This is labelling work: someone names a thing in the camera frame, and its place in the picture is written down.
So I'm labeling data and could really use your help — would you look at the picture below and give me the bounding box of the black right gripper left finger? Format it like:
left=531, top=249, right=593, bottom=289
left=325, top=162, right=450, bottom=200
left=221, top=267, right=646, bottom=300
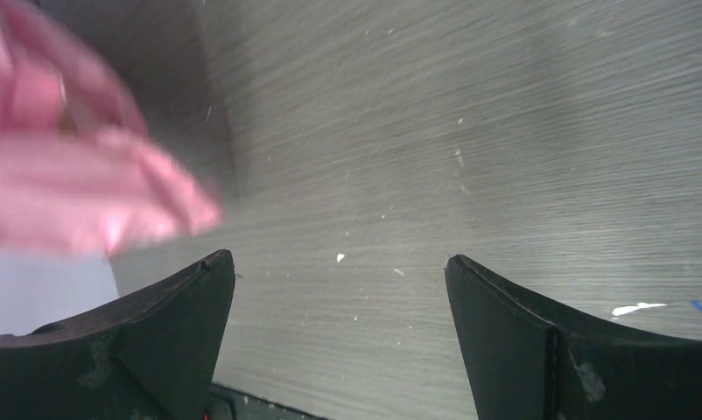
left=0, top=249, right=235, bottom=419

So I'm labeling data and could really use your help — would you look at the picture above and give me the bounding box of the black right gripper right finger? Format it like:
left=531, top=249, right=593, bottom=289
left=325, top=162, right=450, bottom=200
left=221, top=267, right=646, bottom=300
left=445, top=255, right=702, bottom=419

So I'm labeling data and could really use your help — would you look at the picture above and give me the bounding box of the pink floral pillowcase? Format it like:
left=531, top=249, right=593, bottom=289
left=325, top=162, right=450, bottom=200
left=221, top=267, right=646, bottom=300
left=0, top=1, right=222, bottom=256

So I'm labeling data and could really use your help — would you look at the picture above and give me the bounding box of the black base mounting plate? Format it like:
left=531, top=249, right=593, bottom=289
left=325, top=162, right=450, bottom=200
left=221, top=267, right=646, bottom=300
left=202, top=383, right=326, bottom=420

